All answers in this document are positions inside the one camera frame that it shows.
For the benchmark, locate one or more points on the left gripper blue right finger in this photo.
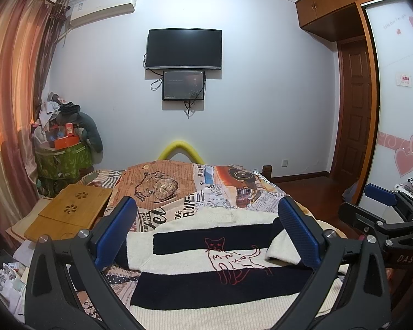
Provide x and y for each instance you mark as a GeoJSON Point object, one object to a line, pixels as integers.
{"type": "Point", "coordinates": [363, 301]}

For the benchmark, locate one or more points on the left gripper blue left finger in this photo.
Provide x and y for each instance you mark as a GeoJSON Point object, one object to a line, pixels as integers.
{"type": "Point", "coordinates": [66, 287]}

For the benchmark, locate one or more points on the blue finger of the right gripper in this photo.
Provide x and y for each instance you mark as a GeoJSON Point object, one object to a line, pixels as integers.
{"type": "Point", "coordinates": [380, 195]}

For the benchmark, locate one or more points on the black white striped sweater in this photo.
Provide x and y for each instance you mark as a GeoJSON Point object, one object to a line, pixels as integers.
{"type": "Point", "coordinates": [217, 269]}

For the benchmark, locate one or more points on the pile of papers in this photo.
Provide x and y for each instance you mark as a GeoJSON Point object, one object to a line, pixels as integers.
{"type": "Point", "coordinates": [14, 272]}

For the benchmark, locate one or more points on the brown wooden door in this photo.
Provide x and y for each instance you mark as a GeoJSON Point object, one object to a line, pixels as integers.
{"type": "Point", "coordinates": [355, 111]}

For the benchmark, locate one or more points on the wooden lap desk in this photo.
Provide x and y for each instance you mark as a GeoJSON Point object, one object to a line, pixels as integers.
{"type": "Point", "coordinates": [76, 207]}

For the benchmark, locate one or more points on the green patterned storage basket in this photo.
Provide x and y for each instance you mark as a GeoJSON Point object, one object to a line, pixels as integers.
{"type": "Point", "coordinates": [59, 168]}

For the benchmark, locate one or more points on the newspaper print bed blanket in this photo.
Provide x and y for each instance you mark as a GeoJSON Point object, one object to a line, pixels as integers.
{"type": "Point", "coordinates": [165, 191]}

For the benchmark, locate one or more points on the orange box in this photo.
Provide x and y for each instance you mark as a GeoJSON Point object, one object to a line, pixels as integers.
{"type": "Point", "coordinates": [66, 141]}

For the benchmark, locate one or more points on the white sliding wardrobe door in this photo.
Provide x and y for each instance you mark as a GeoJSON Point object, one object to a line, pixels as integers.
{"type": "Point", "coordinates": [391, 26]}

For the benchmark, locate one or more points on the grey plush toy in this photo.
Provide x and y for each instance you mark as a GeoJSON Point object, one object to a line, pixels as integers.
{"type": "Point", "coordinates": [71, 113]}

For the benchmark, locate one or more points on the wooden overhead cabinet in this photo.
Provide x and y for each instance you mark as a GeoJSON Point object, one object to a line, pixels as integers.
{"type": "Point", "coordinates": [332, 20]}

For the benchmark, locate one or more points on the striped red orange curtain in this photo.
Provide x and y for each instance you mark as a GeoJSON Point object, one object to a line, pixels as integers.
{"type": "Point", "coordinates": [29, 31]}

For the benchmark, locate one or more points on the white air conditioner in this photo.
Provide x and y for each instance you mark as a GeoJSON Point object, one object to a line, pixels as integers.
{"type": "Point", "coordinates": [89, 11]}

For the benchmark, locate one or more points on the white wall socket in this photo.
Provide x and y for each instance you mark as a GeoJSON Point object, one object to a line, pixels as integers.
{"type": "Point", "coordinates": [285, 162]}

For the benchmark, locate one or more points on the wooden bed post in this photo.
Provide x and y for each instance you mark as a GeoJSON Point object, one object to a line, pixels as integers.
{"type": "Point", "coordinates": [267, 171]}

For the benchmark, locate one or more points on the yellow foam bed rail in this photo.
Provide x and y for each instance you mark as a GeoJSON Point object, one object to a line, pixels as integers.
{"type": "Point", "coordinates": [180, 146]}

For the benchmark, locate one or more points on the small black wall monitor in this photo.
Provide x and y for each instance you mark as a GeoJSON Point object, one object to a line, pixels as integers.
{"type": "Point", "coordinates": [183, 85]}

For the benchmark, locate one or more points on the wall mounted black television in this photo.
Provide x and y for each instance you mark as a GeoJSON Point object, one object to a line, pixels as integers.
{"type": "Point", "coordinates": [196, 48]}

